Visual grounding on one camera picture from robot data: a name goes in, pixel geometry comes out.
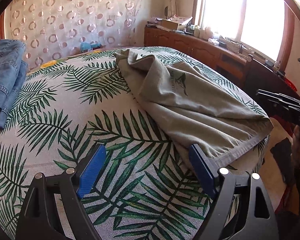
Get circle patterned sheer curtain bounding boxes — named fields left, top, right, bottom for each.
left=5, top=0, right=166, bottom=69

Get window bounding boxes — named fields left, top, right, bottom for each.
left=193, top=0, right=294, bottom=63

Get person's right hand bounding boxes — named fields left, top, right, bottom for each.
left=292, top=125, right=300, bottom=168

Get wooden sideboard cabinet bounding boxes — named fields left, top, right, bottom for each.
left=144, top=26, right=300, bottom=100

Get folded blue jeans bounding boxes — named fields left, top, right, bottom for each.
left=0, top=39, right=27, bottom=129

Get grey-green shorts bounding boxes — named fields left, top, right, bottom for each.
left=115, top=49, right=273, bottom=167

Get palm leaf bed sheet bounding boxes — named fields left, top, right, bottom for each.
left=0, top=47, right=270, bottom=239

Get blue toy on box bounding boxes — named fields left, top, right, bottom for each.
left=80, top=42, right=102, bottom=53

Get cardboard box on cabinet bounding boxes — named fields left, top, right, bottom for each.
left=161, top=19, right=183, bottom=30

